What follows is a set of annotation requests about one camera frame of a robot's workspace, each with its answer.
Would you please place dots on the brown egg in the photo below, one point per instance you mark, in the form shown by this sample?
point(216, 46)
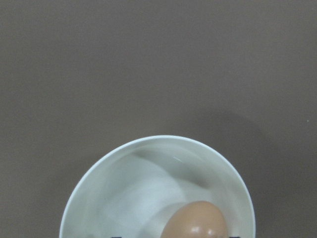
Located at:
point(199, 219)

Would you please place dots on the white bowl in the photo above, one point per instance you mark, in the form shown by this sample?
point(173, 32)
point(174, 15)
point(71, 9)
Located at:
point(132, 191)

